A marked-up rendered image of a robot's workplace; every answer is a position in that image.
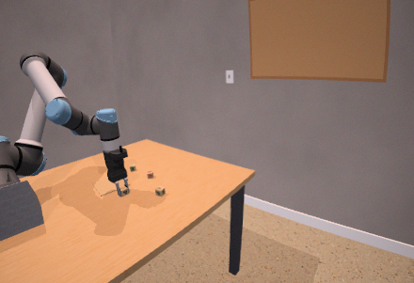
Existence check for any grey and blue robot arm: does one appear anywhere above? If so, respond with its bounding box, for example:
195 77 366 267
0 50 119 188

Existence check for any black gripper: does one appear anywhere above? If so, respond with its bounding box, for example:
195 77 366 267
101 138 130 197

